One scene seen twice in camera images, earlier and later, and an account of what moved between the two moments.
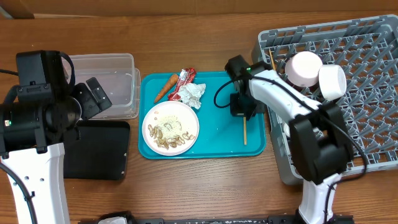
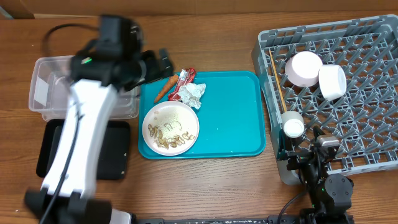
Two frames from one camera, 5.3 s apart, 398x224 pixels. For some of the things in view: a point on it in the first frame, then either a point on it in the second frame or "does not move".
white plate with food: [170, 128] does not move
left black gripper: [91, 105] to [155, 71]
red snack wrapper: [186, 76] does not move
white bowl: [333, 81] does not move
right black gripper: [236, 110] to [298, 157]
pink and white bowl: [302, 69] does not move
